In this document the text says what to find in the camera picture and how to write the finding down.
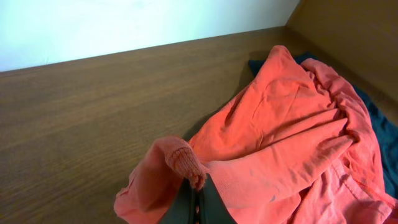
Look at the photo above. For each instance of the navy blue garment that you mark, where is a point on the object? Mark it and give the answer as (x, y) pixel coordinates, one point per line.
(386, 133)

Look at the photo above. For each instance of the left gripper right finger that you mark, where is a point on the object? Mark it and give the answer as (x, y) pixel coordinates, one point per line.
(212, 209)

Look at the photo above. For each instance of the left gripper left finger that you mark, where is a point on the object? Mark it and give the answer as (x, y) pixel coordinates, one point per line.
(182, 209)

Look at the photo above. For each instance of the orange-red t-shirt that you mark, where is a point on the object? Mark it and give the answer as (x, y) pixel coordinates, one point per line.
(295, 146)

